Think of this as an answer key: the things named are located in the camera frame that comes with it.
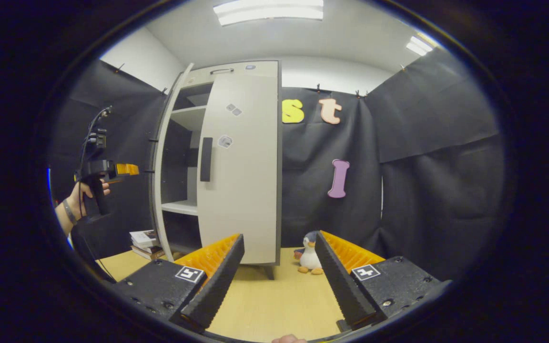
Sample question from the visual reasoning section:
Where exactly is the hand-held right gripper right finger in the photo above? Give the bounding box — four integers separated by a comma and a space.
315, 230, 451, 330

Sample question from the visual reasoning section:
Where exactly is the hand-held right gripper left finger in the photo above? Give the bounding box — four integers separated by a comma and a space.
112, 232, 245, 334

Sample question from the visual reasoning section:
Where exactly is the white cabinet door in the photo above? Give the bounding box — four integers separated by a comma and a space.
150, 63, 194, 262
196, 61, 282, 266

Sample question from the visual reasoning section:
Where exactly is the white grey cabinet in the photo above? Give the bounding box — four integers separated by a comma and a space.
163, 61, 282, 279

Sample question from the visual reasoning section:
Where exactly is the penguin plush toy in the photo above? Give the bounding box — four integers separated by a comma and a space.
294, 230, 324, 274

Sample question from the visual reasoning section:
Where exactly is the dark wristband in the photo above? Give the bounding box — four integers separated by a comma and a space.
62, 199, 77, 225

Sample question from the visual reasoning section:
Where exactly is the white cover book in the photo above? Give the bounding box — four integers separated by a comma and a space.
129, 230, 161, 248

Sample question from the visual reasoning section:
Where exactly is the brown cover book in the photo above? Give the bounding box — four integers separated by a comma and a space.
132, 244, 165, 261

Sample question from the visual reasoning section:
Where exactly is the black backdrop cloth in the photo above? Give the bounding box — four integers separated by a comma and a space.
48, 48, 506, 282

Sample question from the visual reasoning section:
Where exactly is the large ceiling light panel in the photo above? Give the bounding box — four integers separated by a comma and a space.
213, 0, 324, 26

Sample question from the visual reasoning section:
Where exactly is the small ceiling light panel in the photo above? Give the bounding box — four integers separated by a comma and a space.
406, 36, 435, 57

